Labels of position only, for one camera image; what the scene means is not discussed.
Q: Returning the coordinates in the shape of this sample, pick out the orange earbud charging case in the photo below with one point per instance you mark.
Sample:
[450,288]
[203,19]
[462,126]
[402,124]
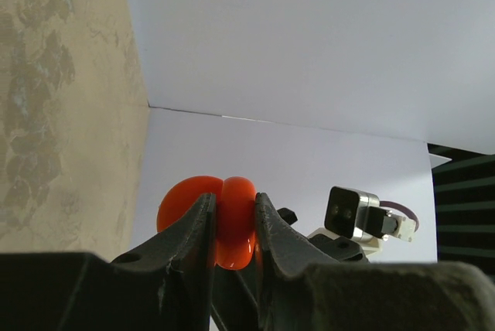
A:
[235,200]

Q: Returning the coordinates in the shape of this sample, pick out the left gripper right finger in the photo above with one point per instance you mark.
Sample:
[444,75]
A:
[301,288]

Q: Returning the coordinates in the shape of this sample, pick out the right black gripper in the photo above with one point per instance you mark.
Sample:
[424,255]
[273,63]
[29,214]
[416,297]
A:
[234,298]

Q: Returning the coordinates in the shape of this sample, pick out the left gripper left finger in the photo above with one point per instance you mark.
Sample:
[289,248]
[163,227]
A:
[163,284]

